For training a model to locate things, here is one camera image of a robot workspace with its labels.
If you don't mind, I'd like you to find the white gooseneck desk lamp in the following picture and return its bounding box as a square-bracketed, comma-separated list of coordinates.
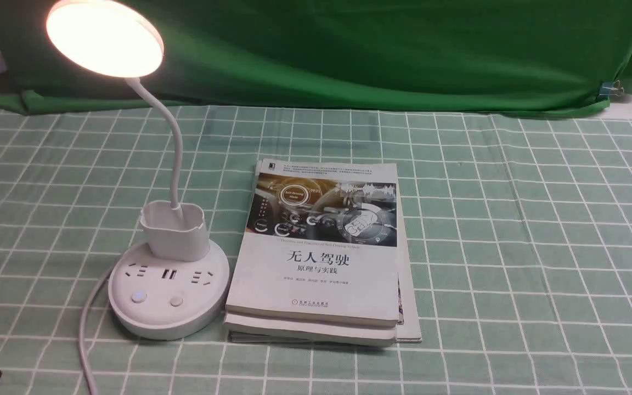
[46, 1, 230, 340]

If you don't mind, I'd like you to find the middle white book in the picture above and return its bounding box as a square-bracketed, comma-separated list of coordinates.
[224, 313, 400, 347]

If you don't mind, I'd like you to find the top white textbook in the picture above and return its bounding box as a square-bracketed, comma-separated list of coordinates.
[225, 159, 399, 327]

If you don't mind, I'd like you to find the green checkered tablecloth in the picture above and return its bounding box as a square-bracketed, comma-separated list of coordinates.
[0, 106, 632, 394]

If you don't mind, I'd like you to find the green backdrop cloth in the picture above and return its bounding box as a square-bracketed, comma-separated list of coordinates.
[0, 0, 632, 119]

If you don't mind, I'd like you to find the blue binder clip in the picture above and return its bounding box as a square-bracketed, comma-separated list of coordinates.
[597, 80, 625, 101]

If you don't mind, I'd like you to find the white lamp power cable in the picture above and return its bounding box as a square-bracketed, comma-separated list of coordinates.
[78, 266, 115, 395]

